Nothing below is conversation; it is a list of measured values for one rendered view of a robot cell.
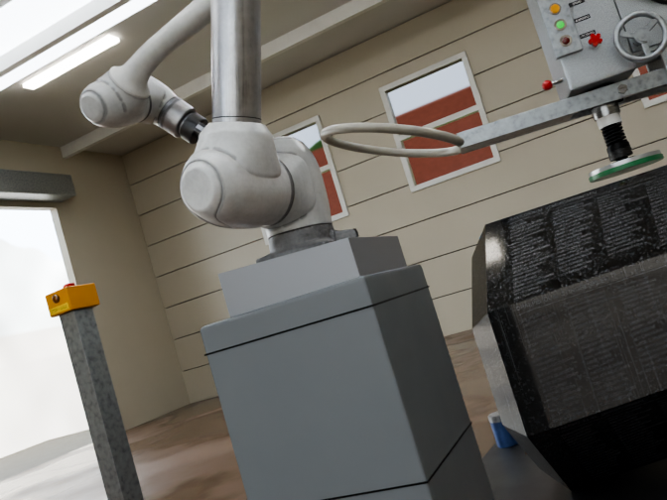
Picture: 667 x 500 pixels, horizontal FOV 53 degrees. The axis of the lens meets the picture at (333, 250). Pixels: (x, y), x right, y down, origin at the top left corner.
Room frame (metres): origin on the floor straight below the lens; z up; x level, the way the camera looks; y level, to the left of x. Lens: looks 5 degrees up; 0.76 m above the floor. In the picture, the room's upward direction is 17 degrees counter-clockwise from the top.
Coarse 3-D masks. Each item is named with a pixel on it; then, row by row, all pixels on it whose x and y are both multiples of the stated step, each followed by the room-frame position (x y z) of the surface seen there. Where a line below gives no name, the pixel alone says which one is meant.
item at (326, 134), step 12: (324, 132) 2.08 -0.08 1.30; (336, 132) 2.02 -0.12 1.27; (348, 132) 1.99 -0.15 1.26; (360, 132) 1.97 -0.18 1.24; (372, 132) 1.96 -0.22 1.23; (384, 132) 1.95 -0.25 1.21; (396, 132) 1.94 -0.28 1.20; (408, 132) 1.94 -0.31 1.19; (420, 132) 1.94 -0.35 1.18; (432, 132) 1.96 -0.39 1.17; (444, 132) 1.98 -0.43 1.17; (336, 144) 2.29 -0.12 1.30; (348, 144) 2.33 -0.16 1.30; (360, 144) 2.37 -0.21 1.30; (456, 144) 2.04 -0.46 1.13; (396, 156) 2.40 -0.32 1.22; (408, 156) 2.39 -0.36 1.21; (420, 156) 2.37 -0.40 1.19; (432, 156) 2.34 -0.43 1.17; (444, 156) 2.30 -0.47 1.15
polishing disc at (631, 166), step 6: (648, 156) 1.94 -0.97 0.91; (654, 156) 1.94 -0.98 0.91; (660, 156) 1.96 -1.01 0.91; (630, 162) 1.94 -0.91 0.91; (636, 162) 1.93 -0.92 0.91; (642, 162) 1.93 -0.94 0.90; (648, 162) 1.97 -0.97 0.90; (654, 162) 2.04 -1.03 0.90; (612, 168) 1.96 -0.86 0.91; (618, 168) 1.95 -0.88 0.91; (624, 168) 1.94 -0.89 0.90; (630, 168) 1.99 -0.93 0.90; (636, 168) 2.06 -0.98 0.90; (600, 174) 1.99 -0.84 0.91; (606, 174) 1.98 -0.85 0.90; (612, 174) 2.01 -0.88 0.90; (618, 174) 2.09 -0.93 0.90; (594, 180) 2.03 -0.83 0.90; (600, 180) 2.11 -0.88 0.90
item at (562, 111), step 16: (624, 80) 1.97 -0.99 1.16; (640, 80) 1.96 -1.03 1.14; (656, 80) 1.95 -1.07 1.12; (576, 96) 2.00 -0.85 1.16; (592, 96) 1.99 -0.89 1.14; (608, 96) 1.98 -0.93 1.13; (624, 96) 1.97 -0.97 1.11; (640, 96) 2.06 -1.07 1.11; (528, 112) 2.03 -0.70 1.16; (544, 112) 2.02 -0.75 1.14; (560, 112) 2.01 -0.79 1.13; (576, 112) 2.01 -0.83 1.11; (480, 128) 2.06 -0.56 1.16; (496, 128) 2.05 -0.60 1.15; (512, 128) 2.04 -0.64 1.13; (528, 128) 2.06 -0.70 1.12; (544, 128) 2.13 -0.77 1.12; (464, 144) 2.07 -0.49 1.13; (480, 144) 2.11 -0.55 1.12
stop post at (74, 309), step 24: (72, 288) 2.19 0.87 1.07; (72, 312) 2.20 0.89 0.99; (72, 336) 2.21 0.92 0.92; (96, 336) 2.25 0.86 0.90; (72, 360) 2.23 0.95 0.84; (96, 360) 2.23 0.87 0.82; (96, 384) 2.21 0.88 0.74; (96, 408) 2.20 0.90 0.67; (96, 432) 2.22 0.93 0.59; (120, 432) 2.25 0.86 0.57; (96, 456) 2.23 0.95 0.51; (120, 456) 2.22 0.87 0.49; (120, 480) 2.20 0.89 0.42
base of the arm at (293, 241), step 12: (300, 228) 1.44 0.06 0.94; (312, 228) 1.45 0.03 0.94; (324, 228) 1.46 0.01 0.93; (276, 240) 1.46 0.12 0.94; (288, 240) 1.44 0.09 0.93; (300, 240) 1.44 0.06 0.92; (312, 240) 1.44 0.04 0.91; (324, 240) 1.42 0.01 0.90; (276, 252) 1.45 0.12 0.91; (288, 252) 1.44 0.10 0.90
